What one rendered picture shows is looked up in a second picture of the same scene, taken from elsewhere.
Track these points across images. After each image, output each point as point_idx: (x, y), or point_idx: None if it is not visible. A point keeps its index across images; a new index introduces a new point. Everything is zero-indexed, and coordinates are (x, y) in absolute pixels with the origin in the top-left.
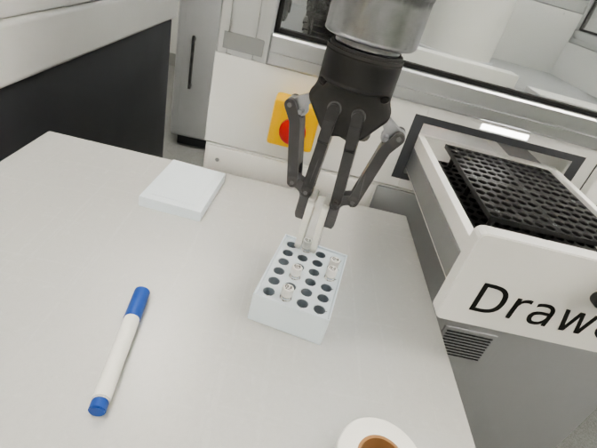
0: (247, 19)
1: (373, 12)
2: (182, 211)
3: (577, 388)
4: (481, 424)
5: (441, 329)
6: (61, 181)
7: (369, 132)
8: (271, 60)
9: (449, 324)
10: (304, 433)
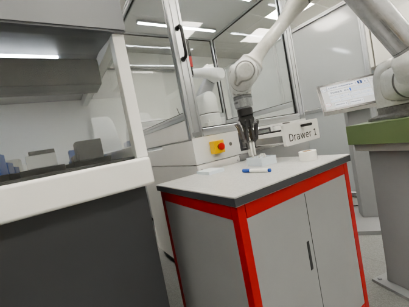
0: (196, 127)
1: (248, 100)
2: (220, 170)
3: None
4: None
5: None
6: (187, 181)
7: (252, 122)
8: (204, 134)
9: None
10: (294, 162)
